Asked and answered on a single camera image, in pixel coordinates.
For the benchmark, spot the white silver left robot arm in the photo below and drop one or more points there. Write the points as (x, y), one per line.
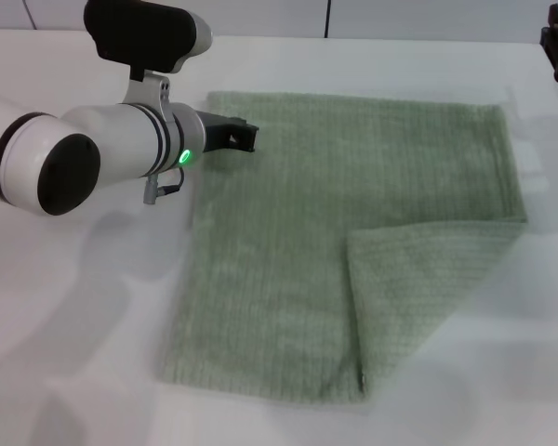
(97, 144)

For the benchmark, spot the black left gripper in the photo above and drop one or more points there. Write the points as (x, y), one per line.
(218, 135)

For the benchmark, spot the green terry towel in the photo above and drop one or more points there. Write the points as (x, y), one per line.
(307, 223)

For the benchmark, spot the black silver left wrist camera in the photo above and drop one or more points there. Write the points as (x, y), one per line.
(139, 37)

